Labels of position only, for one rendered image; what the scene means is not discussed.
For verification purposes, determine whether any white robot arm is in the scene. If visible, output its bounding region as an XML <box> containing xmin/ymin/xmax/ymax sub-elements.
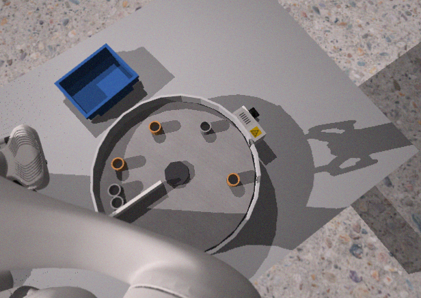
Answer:
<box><xmin>0</xmin><ymin>124</ymin><xmax>261</xmax><ymax>298</ymax></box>

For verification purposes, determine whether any blue open crate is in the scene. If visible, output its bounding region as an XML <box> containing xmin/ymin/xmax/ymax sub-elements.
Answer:
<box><xmin>57</xmin><ymin>43</ymin><xmax>142</xmax><ymax>123</ymax></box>

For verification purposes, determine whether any grey round turntable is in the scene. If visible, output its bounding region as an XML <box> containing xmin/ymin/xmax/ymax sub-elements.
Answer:
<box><xmin>90</xmin><ymin>94</ymin><xmax>266</xmax><ymax>254</ymax></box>

